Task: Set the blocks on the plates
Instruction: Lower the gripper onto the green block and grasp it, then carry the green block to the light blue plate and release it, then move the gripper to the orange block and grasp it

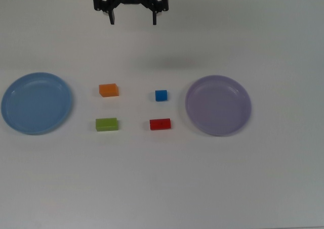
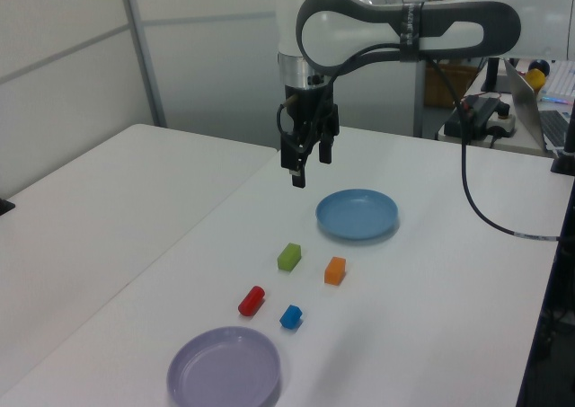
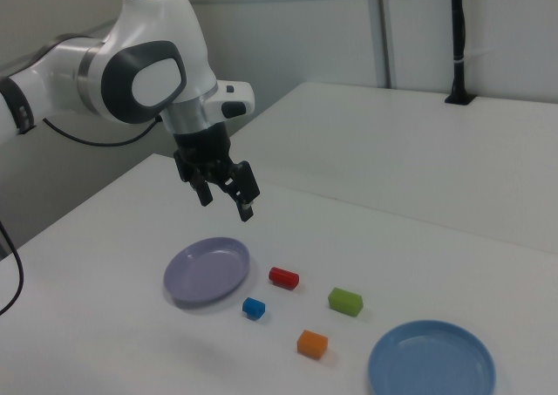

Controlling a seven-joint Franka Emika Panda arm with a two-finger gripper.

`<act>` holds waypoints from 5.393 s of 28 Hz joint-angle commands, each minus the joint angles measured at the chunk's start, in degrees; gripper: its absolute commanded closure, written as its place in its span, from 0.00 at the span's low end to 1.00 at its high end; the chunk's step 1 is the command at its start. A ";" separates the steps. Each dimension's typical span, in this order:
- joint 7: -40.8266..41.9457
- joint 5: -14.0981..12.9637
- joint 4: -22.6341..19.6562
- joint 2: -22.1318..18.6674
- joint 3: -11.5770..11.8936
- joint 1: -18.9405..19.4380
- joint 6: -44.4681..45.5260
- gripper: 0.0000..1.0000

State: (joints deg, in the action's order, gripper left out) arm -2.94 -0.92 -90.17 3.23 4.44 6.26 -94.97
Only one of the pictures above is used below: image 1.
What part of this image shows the blue block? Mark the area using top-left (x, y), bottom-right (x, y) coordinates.
top-left (155, 89), bottom-right (169, 102)

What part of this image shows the purple plate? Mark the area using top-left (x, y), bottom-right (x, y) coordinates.
top-left (184, 74), bottom-right (253, 137)

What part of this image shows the orange block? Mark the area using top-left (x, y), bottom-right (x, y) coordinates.
top-left (98, 83), bottom-right (119, 98)

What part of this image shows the red block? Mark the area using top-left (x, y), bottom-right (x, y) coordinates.
top-left (149, 118), bottom-right (172, 131)

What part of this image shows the green block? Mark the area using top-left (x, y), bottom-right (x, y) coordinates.
top-left (95, 117), bottom-right (119, 132)

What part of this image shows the blue plate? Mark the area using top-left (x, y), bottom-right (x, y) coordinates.
top-left (1, 72), bottom-right (74, 135)

